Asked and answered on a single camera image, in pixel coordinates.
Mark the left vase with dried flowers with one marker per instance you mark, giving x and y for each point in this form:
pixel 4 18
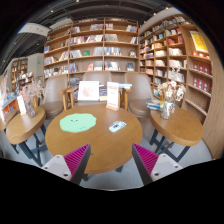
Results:
pixel 28 93

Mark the red and white sign stand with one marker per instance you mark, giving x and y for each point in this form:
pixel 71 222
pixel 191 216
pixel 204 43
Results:
pixel 112 96

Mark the round wooden left table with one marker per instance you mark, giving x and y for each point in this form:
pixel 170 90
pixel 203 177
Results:
pixel 22 127

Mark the white picture display board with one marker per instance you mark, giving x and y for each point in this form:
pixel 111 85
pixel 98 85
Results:
pixel 88 91

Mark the round wooden table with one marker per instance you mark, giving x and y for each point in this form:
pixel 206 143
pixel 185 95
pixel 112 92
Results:
pixel 22 127
pixel 181 128
pixel 109 151

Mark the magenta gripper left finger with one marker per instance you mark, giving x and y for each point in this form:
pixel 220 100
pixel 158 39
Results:
pixel 70 167

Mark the small white card sign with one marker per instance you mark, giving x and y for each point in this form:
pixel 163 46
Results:
pixel 21 105

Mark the wooden bookshelf right wall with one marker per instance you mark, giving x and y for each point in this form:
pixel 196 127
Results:
pixel 171 40

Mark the stack of books on chair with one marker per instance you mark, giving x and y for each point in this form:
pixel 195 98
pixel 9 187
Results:
pixel 154 104

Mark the beige armchair left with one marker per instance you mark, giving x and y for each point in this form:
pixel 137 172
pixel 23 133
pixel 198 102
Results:
pixel 53 100

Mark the round wooden centre table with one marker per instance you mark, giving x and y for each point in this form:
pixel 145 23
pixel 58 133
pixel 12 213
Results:
pixel 109 151

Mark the large wooden bookshelf centre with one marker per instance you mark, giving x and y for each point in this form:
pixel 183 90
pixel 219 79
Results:
pixel 91 45

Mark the round wooden right table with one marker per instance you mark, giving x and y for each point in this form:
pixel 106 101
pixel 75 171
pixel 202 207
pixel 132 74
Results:
pixel 181 128

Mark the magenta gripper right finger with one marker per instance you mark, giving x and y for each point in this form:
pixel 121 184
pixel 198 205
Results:
pixel 152 166

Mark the beige armchair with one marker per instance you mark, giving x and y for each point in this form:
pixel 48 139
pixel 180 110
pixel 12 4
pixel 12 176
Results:
pixel 53 100
pixel 140 92

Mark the beige armchair right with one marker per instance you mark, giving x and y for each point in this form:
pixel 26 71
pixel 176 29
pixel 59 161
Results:
pixel 140 92

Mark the distant wooden bookshelf left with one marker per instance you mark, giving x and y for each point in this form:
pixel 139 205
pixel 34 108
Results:
pixel 20 76

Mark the glass vase with dried flowers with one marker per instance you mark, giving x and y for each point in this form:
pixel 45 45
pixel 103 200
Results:
pixel 171 93

